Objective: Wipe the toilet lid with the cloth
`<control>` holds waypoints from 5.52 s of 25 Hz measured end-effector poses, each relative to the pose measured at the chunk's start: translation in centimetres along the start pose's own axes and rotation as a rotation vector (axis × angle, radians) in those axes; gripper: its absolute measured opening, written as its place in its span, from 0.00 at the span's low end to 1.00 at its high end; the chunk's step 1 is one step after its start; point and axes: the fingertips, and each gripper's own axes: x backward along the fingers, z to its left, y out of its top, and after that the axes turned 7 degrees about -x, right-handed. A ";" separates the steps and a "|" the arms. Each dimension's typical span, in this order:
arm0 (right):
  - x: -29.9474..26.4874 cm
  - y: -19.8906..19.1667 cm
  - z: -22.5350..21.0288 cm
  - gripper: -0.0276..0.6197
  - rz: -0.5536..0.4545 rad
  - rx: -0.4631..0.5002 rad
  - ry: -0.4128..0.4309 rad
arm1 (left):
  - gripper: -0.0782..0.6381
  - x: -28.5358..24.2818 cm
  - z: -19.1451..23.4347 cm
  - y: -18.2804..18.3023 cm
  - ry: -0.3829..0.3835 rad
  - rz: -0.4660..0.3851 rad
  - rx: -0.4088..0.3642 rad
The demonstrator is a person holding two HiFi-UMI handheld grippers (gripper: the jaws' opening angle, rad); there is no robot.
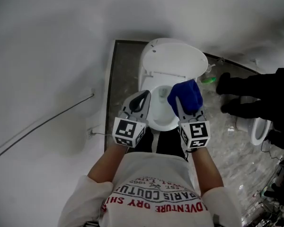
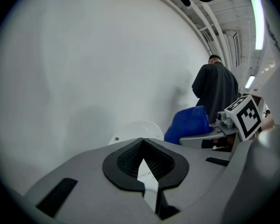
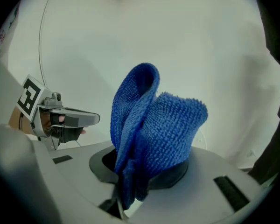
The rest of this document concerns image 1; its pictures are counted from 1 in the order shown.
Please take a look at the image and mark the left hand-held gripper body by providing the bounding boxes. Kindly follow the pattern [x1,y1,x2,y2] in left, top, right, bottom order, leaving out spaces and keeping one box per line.
[112,117,149,148]

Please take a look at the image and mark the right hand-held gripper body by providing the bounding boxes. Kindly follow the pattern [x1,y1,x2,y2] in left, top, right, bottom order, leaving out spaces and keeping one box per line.
[178,116,212,149]

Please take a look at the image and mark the blue cloth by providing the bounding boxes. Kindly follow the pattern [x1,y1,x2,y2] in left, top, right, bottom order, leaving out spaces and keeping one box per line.
[167,79,204,115]

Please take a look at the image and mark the white toilet lid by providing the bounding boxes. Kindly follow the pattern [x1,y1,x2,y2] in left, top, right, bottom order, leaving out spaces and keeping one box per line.
[142,43,208,79]

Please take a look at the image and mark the person's left forearm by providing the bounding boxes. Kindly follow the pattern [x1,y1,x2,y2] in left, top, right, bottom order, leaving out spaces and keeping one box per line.
[87,144,133,186]

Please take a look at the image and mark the person's right forearm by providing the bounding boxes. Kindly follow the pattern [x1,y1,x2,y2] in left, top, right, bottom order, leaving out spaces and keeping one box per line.
[191,147,224,196]

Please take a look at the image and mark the white toilet body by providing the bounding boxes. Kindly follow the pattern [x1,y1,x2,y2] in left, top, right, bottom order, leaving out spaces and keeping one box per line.
[138,38,204,132]

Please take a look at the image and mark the small white toilet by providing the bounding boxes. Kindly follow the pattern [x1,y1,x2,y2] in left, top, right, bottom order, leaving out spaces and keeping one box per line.
[235,116,273,146]

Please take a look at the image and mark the person's black trousers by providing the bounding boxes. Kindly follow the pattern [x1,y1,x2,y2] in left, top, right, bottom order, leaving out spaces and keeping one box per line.
[137,126,189,162]

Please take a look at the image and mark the person's white printed shirt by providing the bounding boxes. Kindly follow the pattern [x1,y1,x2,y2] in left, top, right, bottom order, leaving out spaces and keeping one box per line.
[58,152,242,227]

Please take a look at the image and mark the cluttered electronic equipment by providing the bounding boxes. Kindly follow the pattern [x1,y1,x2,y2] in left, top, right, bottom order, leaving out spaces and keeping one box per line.
[241,155,284,227]

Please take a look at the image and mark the grey plug cable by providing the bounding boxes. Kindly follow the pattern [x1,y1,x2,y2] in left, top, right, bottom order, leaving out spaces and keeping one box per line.
[91,131,115,137]

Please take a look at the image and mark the long black wall cable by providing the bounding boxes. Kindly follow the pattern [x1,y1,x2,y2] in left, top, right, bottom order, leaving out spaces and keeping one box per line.
[0,93,95,165]

